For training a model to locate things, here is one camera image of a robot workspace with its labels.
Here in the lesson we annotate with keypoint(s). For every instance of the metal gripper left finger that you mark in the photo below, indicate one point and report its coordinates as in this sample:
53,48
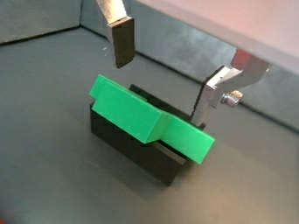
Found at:
121,26

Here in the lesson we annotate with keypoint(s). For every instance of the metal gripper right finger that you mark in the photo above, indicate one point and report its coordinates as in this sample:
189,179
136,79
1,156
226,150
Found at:
221,87

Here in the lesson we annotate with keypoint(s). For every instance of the green stepped object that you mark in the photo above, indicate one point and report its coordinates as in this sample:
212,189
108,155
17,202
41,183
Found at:
146,122

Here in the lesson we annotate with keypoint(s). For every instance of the black angle fixture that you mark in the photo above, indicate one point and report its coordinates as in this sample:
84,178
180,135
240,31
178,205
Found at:
161,159

